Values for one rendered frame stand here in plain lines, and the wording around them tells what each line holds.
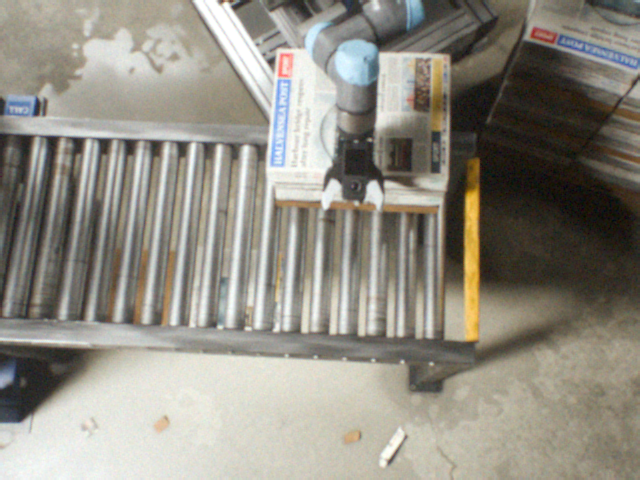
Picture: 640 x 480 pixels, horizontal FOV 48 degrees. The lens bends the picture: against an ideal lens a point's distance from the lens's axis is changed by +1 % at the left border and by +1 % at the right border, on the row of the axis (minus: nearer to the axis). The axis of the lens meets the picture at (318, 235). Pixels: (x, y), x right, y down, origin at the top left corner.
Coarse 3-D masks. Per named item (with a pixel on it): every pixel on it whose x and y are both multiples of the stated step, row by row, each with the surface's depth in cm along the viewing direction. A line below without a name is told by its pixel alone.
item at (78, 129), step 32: (0, 128) 176; (32, 128) 176; (64, 128) 175; (96, 128) 175; (128, 128) 174; (160, 128) 174; (192, 128) 174; (224, 128) 173; (256, 128) 173; (448, 160) 175
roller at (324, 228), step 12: (324, 216) 167; (324, 228) 166; (324, 240) 165; (324, 252) 164; (312, 264) 165; (324, 264) 164; (312, 276) 164; (324, 276) 163; (312, 288) 163; (324, 288) 162; (312, 300) 162; (324, 300) 162; (312, 312) 161; (324, 312) 161; (312, 324) 161; (324, 324) 160
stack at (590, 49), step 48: (576, 0) 175; (624, 0) 174; (528, 48) 176; (576, 48) 171; (624, 48) 171; (528, 96) 198; (624, 96) 184; (528, 144) 226; (576, 144) 214; (624, 144) 204; (576, 192) 246
